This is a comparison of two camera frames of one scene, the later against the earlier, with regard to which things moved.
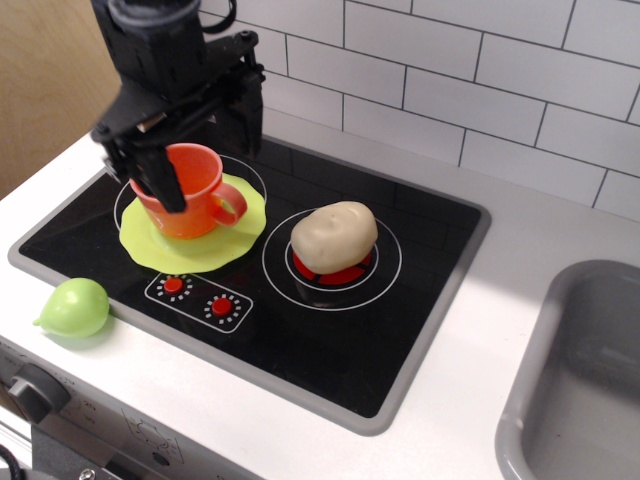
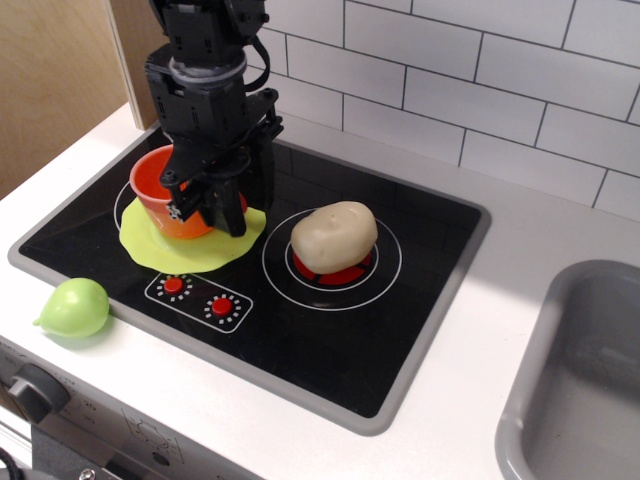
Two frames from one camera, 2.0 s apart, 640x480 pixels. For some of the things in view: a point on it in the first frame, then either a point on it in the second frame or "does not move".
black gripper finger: (240, 124) to (260, 184)
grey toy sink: (575, 412) does not move
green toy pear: (75, 308) does not move
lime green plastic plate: (185, 254) does not move
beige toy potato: (334, 237) does not move
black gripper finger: (152, 168) to (222, 208)
